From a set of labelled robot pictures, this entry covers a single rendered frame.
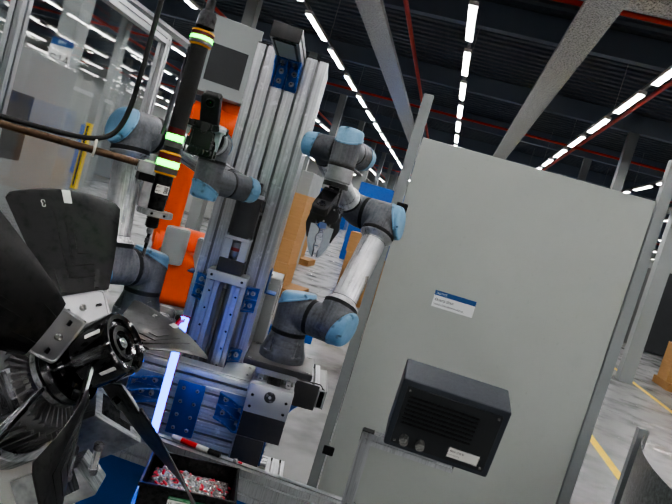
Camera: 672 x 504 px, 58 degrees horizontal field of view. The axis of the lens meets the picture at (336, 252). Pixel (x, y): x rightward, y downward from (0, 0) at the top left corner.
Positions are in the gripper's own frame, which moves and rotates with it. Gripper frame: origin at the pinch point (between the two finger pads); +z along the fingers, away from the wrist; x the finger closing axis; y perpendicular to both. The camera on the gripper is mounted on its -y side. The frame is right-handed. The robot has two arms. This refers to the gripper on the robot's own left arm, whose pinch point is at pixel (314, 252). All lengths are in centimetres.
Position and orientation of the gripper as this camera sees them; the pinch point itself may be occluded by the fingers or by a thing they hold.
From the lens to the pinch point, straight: 165.4
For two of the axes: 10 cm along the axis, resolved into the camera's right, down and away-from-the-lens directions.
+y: 1.3, -0.4, 9.9
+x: -9.5, -2.9, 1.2
